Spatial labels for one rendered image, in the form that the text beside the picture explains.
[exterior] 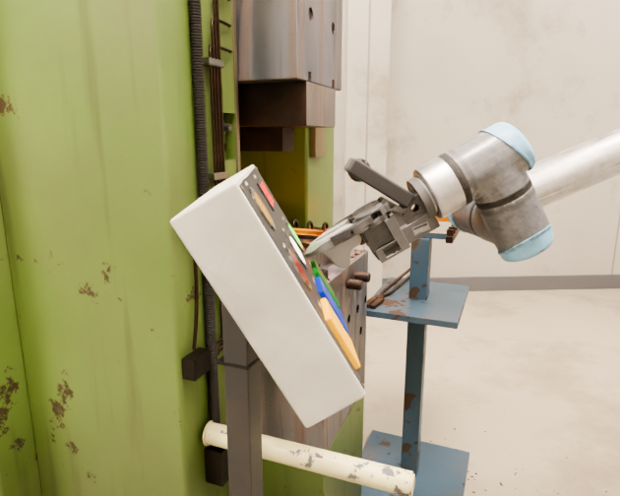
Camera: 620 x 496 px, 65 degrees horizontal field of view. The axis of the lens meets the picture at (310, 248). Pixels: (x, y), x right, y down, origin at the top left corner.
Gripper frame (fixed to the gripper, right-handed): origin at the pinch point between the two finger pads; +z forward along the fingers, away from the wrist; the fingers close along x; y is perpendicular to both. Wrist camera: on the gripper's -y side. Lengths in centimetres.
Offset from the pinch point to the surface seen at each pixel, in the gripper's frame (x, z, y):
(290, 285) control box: -27.0, 2.1, -3.6
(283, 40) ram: 32.1, -15.5, -33.8
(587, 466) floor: 81, -44, 149
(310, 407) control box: -27.0, 7.5, 9.8
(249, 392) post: -11.7, 17.6, 11.4
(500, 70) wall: 301, -174, 23
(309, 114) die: 36.8, -13.1, -18.3
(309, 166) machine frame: 75, -8, -5
